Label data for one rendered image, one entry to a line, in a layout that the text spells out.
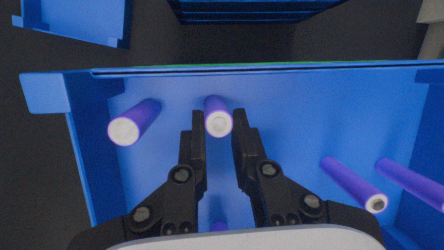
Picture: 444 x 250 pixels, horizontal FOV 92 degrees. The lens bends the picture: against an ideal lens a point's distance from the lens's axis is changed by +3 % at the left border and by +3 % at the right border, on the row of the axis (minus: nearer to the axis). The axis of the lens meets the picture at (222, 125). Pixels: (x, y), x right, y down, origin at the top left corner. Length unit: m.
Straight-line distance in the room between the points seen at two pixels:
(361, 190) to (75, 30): 0.64
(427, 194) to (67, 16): 0.70
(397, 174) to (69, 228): 0.84
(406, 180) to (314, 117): 0.09
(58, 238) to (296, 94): 0.85
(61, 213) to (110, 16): 0.59
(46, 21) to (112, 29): 0.15
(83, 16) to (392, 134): 0.64
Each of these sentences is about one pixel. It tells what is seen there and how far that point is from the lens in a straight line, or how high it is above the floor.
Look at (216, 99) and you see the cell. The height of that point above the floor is 0.43.
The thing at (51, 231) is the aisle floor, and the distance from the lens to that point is 0.91.
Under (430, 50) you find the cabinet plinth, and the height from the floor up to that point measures 0.03.
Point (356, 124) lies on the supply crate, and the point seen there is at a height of 0.40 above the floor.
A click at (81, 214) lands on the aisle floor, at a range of 0.83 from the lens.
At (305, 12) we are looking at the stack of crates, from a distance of 0.51.
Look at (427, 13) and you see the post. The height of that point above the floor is 0.03.
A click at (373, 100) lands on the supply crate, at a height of 0.40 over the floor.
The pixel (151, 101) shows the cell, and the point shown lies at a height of 0.42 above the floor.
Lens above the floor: 0.59
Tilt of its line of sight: 73 degrees down
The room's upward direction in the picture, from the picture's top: 163 degrees clockwise
